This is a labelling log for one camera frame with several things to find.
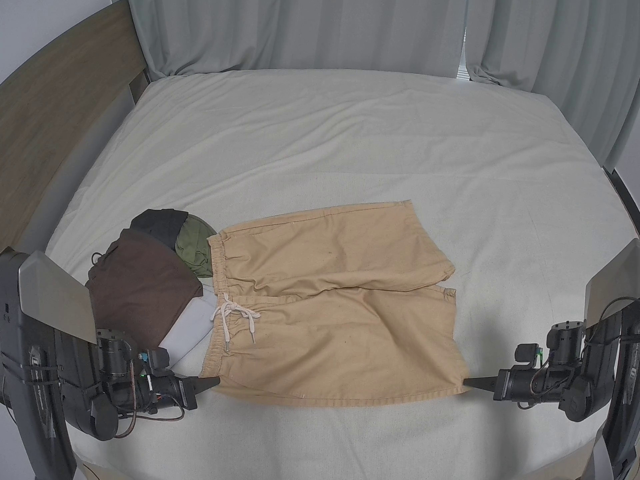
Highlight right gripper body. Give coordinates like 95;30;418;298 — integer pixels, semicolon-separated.
492;368;540;402

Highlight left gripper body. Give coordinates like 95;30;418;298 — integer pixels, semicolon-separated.
159;374;199;412

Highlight tan shorts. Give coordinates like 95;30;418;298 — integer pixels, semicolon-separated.
200;199;471;409

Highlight bed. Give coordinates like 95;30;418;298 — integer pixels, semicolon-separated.
0;0;640;480

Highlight white garment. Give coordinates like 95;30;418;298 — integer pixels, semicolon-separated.
159;288;219;369

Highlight brown garment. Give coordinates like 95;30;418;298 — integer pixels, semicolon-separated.
85;230;203;351

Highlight green garment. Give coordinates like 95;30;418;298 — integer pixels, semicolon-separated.
175;216;218;280

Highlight black garment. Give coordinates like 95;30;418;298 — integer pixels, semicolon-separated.
131;209;190;246

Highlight grey-green curtain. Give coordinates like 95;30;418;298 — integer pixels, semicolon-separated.
462;0;640;169
122;0;468;83

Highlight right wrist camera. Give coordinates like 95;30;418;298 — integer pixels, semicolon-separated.
515;343;544;369

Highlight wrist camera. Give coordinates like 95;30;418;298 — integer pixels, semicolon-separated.
141;349;170;372
515;343;544;369

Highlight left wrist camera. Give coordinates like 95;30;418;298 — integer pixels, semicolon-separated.
141;349;170;372

